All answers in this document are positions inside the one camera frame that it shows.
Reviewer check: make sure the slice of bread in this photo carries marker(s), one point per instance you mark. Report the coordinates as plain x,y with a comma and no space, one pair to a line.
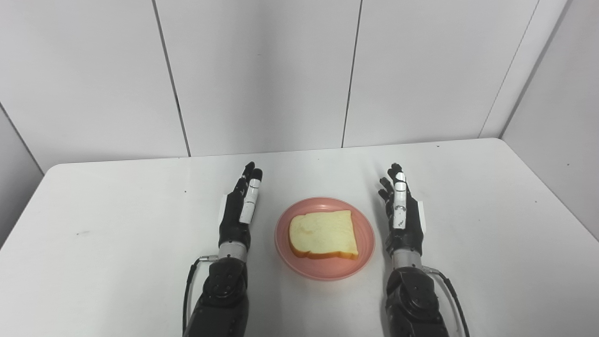
323,234

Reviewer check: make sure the pink round plate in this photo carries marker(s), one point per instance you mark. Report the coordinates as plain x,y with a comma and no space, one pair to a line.
327,269

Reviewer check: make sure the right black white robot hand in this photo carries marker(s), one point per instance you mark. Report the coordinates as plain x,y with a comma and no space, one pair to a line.
407,229

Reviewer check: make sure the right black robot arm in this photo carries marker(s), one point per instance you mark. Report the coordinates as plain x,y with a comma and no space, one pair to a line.
414,299

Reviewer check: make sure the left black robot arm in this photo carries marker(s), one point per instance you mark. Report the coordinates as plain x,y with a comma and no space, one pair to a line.
220,295

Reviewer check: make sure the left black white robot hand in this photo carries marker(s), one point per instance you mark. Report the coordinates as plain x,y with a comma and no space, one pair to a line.
234,227

